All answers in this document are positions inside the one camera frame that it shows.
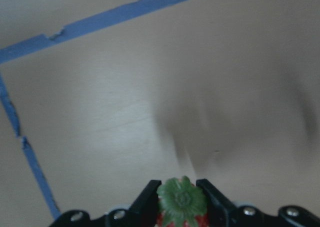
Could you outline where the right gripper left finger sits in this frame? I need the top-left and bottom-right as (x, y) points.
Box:
(106, 180), (162, 227)

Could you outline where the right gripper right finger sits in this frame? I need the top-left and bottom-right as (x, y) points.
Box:
(196, 178), (265, 227)

